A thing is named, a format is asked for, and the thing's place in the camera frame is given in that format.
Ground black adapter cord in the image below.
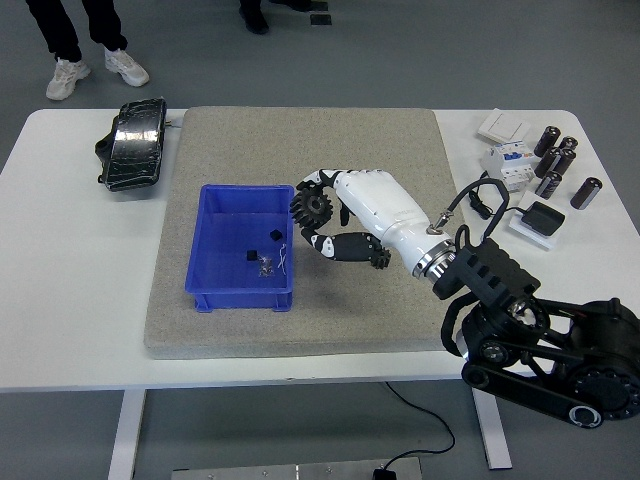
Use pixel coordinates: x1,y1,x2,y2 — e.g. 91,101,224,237
468,171,526,220

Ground metal floor plate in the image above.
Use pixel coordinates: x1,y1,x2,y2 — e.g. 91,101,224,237
172,455,424,480

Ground large black gear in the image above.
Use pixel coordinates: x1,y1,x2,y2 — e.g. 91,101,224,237
288,185,335,231

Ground black floor cable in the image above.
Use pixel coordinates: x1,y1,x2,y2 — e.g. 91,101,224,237
382,382,456,471

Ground blue plastic box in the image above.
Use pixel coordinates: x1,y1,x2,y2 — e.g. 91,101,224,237
185,183,296,312

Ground black film-wrapped device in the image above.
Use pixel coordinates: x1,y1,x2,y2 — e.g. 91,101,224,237
94,97,170,194

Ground white table leg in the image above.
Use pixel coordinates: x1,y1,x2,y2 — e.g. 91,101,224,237
472,387,514,470
107,389,148,480

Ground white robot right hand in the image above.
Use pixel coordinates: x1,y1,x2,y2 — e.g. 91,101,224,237
295,167,454,276

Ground grey-brown mat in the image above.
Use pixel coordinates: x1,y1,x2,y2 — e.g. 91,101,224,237
143,105,474,360

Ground white circuit breaker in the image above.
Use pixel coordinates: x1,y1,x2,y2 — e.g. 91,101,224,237
481,140,544,195

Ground black power adapter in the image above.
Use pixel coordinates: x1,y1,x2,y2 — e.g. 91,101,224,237
519,201,567,237

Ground white wall switch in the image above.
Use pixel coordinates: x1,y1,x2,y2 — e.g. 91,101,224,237
476,107,534,144

